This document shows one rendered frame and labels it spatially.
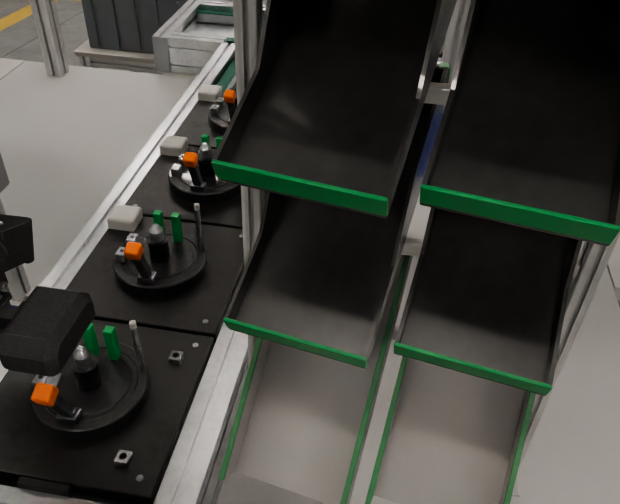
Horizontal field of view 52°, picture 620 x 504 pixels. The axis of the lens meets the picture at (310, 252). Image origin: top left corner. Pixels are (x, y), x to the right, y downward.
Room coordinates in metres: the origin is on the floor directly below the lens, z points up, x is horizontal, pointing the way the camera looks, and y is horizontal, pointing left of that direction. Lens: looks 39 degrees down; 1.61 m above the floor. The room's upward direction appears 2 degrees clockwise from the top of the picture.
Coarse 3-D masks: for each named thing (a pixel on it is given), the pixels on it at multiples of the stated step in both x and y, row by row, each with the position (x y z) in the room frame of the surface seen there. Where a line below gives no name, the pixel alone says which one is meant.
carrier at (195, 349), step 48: (96, 336) 0.54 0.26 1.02; (144, 336) 0.59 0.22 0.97; (192, 336) 0.59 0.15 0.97; (0, 384) 0.50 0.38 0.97; (96, 384) 0.48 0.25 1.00; (144, 384) 0.49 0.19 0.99; (192, 384) 0.51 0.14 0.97; (0, 432) 0.43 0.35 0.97; (48, 432) 0.43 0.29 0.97; (96, 432) 0.42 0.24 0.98; (144, 432) 0.44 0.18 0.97; (48, 480) 0.37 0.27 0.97; (96, 480) 0.37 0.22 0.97; (144, 480) 0.37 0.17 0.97
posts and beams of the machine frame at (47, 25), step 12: (36, 0) 1.64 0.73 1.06; (48, 0) 1.65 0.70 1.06; (36, 12) 1.64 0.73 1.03; (48, 12) 1.64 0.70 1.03; (36, 24) 1.64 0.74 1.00; (48, 24) 1.64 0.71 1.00; (48, 36) 1.64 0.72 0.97; (60, 36) 1.67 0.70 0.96; (48, 48) 1.65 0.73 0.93; (60, 48) 1.66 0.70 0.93; (48, 60) 1.64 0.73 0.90; (60, 60) 1.64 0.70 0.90; (48, 72) 1.64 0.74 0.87; (60, 72) 1.64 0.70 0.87
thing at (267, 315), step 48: (432, 144) 0.55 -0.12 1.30; (288, 240) 0.48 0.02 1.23; (336, 240) 0.47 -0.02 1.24; (384, 240) 0.47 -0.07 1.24; (240, 288) 0.42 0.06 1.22; (288, 288) 0.43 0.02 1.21; (336, 288) 0.43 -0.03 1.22; (384, 288) 0.41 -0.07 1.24; (288, 336) 0.37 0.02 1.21; (336, 336) 0.39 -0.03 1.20
